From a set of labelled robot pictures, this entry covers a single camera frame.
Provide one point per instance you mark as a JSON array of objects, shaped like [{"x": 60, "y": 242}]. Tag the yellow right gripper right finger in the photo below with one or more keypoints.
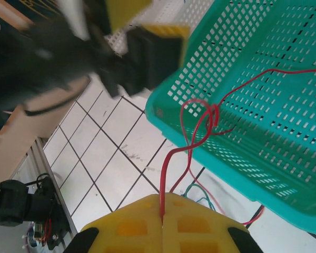
[{"x": 221, "y": 224}]

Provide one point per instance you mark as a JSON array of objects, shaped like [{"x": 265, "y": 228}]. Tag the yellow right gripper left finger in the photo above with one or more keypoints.
[{"x": 102, "y": 226}]

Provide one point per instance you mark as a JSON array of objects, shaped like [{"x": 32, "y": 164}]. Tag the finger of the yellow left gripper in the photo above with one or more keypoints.
[
  {"x": 168, "y": 29},
  {"x": 126, "y": 10}
]

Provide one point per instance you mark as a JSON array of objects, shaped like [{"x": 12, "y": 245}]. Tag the white plastic basket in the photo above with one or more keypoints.
[{"x": 173, "y": 10}]

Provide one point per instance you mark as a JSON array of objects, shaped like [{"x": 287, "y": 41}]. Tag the teal plastic basket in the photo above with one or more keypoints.
[{"x": 171, "y": 131}]

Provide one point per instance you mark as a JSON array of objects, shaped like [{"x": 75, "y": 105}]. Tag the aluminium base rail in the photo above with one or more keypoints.
[{"x": 39, "y": 155}]

